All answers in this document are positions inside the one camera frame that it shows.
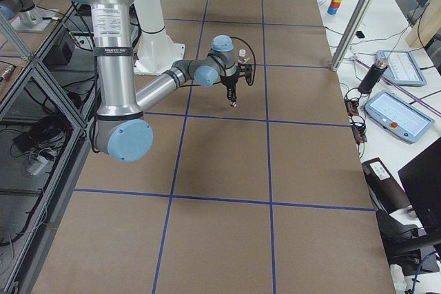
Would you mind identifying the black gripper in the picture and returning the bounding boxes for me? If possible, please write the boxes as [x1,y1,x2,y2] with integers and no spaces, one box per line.
[220,63,252,103]

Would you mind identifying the white PPR valve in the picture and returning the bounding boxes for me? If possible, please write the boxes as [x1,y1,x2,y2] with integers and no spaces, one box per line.
[238,49,249,65]

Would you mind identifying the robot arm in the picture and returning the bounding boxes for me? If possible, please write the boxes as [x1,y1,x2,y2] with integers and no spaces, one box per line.
[1,0,52,33]
[69,0,256,162]

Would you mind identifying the black cylinder device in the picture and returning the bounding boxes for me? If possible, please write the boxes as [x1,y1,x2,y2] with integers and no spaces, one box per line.
[357,57,388,94]

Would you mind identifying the stacked colour blocks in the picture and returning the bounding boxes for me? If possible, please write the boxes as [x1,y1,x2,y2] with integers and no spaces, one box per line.
[327,0,342,15]

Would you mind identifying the far teach pendant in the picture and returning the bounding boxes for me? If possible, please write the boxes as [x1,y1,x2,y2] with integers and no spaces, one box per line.
[376,50,427,87]

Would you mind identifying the teach pendant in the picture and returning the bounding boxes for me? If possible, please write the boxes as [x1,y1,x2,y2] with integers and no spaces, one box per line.
[376,50,427,87]
[365,90,435,143]

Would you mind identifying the near teach pendant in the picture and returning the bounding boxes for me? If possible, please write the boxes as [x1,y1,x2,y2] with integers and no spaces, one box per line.
[365,90,435,143]

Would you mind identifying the black monitor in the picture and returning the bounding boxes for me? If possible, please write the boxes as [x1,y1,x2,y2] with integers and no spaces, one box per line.
[398,138,441,233]

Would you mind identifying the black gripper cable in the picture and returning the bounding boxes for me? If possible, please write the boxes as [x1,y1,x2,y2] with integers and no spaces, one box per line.
[178,36,256,88]

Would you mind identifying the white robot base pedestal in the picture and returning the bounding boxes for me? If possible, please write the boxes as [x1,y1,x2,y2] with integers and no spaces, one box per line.
[134,0,185,75]

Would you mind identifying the aluminium frame post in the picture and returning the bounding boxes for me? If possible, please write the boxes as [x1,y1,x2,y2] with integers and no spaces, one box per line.
[329,0,373,72]

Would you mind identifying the aluminium table frame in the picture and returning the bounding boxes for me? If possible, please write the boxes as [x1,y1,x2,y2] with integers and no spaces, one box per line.
[1,0,96,293]

